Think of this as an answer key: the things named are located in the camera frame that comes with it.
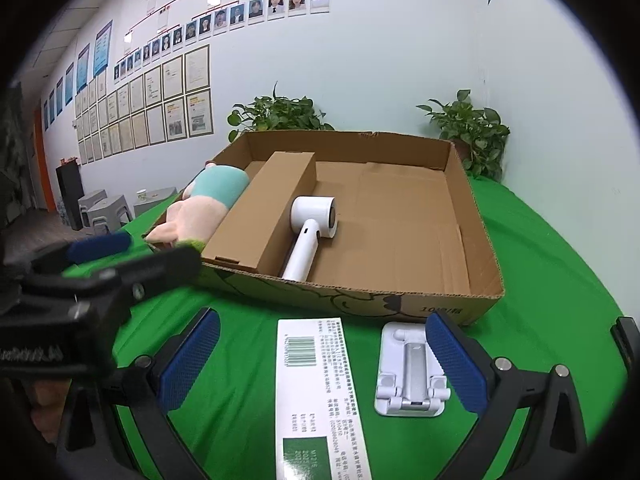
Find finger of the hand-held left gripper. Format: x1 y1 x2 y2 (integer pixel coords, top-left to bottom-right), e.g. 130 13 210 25
22 247 202 311
20 232 132 281

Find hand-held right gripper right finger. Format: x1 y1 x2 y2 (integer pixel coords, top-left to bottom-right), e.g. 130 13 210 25
424 309 588 480

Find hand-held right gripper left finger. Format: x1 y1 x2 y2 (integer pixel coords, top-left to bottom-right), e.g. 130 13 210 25
55 307 222 480

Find white folding phone stand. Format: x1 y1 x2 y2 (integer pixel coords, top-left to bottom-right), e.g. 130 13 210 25
374 322 451 417

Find pink and teal plush toy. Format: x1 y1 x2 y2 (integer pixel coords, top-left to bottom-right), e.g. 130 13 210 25
145 162 251 253

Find long brown cardboard box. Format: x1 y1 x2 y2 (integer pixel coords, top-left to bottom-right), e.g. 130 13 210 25
200 151 318 276

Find white and green product box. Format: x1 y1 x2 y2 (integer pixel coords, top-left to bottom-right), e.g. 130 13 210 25
275 317 372 480

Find large cardboard box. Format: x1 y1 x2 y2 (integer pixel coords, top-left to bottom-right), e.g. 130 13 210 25
142 130 506 327

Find white hair dryer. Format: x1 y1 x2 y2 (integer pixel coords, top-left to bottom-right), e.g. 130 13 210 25
281 195 339 282

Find person's left hand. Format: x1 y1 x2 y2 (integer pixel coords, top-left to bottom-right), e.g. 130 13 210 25
29 380 72 442

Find grey plastic stool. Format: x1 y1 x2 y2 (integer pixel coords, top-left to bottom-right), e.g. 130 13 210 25
77 189 109 211
82 195 134 236
134 187 179 217

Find black cabinet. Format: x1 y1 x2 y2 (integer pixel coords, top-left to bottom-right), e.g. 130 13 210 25
55 162 85 231

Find black clamp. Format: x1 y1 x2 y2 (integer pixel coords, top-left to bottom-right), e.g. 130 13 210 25
611 316 637 387

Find bushy potted green plant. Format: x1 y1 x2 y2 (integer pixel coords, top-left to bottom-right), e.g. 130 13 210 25
227 81 335 143

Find small potted green plant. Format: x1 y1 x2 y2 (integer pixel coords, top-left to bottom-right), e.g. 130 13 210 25
416 89 511 181

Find framed wall certificates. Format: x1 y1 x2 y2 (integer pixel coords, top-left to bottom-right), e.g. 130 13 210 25
75 44 214 165

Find blue wall posters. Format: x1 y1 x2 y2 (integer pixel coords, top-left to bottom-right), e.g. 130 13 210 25
42 20 114 131

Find wall photo chart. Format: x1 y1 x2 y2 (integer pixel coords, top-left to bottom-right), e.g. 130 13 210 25
114 0 332 82

